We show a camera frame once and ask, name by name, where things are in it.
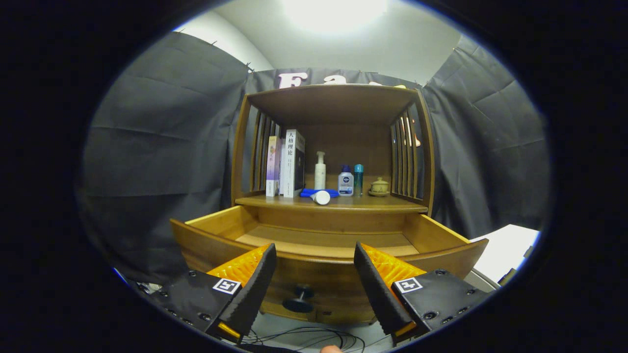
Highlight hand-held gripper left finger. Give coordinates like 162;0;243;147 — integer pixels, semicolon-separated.
147;243;278;344

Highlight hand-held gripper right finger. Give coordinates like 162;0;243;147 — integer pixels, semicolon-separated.
353;242;496;345

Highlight black round drawer knob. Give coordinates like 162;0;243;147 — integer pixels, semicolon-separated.
283;286;315;314

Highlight brown wooden drawer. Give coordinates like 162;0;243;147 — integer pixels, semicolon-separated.
169;203;489;319

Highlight brown wooden countertop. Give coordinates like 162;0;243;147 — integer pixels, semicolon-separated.
235;193;428;214

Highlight brown wooden cabinet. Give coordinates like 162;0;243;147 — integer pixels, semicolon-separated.
231;83;436;324

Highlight beige lidded teacup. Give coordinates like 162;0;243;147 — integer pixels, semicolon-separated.
368;177;391;198

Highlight blue folded cloth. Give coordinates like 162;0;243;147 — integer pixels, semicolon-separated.
299;188;340;199

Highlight white bottle with blue cap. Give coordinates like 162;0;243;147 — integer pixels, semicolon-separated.
338;165;355;197

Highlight purple book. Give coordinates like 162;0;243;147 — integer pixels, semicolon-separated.
265;136;283;198

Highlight white pump bottle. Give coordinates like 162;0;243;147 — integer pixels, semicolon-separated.
314;151;327;191

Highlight white appliance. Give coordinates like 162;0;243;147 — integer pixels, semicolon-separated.
469;224;540;285

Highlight white and black book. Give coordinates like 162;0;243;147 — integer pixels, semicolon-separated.
281;129;306;199

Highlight black floor cables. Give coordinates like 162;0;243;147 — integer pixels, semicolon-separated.
240;326;373;353

